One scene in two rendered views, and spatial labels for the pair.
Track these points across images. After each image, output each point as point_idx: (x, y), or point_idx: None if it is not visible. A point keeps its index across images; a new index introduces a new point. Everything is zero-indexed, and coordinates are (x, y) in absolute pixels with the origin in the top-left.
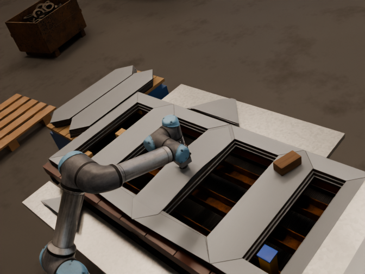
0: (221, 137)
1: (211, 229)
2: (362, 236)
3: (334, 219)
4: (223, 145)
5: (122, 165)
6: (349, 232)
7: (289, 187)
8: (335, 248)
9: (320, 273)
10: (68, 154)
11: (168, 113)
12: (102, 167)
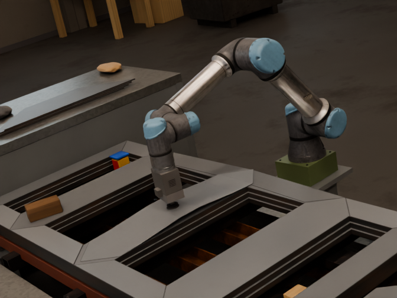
0: (100, 246)
1: (178, 271)
2: (45, 120)
3: (45, 180)
4: (105, 235)
5: (210, 62)
6: (51, 120)
7: (60, 198)
8: (69, 114)
9: (89, 106)
10: (263, 39)
11: (176, 291)
12: (226, 46)
